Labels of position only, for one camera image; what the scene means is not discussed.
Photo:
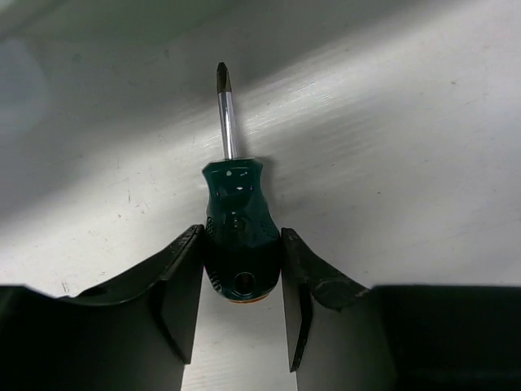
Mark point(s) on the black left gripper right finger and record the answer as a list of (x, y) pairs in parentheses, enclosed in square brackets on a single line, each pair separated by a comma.
[(344, 336)]

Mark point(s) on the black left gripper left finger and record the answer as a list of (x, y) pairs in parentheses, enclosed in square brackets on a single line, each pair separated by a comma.
[(134, 331)]

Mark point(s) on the stubby green screwdriver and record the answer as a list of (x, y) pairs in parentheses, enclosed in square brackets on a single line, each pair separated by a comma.
[(243, 245)]

